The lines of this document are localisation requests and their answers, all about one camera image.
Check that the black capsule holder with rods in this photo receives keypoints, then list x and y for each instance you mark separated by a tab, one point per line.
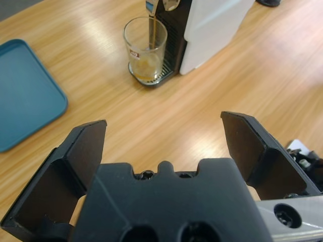
267	2

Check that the clear drinking glass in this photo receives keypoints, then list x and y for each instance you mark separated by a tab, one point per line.
145	65

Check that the white capsule coffee machine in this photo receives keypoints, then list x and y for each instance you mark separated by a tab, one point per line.
212	30

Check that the teal plastic tray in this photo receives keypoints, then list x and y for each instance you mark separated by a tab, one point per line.
25	95

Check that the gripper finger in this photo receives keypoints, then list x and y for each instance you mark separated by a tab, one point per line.
58	176
265	166

